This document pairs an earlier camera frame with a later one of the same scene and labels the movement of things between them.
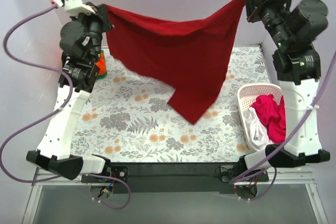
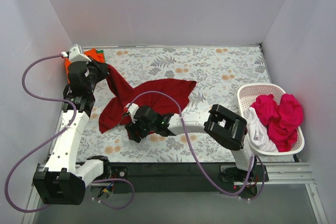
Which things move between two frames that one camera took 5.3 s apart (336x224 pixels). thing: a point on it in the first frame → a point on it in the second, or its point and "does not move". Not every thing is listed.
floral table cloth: x=126 y=117 does not move
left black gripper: x=104 y=17 → x=99 y=68
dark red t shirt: x=193 y=60 → x=166 y=96
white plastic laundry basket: x=247 y=94 does not move
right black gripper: x=252 y=5 → x=134 y=131
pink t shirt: x=273 y=116 does not move
